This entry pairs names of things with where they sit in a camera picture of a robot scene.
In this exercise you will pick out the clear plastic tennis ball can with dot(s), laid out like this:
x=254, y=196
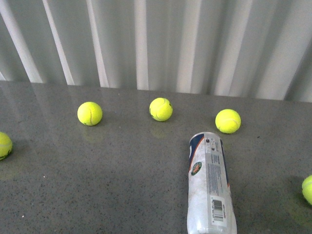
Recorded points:
x=210, y=208

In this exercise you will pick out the middle tennis ball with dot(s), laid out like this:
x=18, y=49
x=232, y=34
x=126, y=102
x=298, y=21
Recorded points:
x=160, y=109

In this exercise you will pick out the right centre tennis ball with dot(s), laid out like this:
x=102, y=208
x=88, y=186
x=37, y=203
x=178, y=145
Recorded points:
x=228, y=121

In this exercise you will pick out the far left tennis ball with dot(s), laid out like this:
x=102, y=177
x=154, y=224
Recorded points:
x=6, y=145

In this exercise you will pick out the far right Wilson tennis ball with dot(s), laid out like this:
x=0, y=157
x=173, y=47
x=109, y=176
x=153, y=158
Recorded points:
x=307, y=189

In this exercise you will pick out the white pleated curtain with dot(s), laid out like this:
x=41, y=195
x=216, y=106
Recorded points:
x=238, y=48

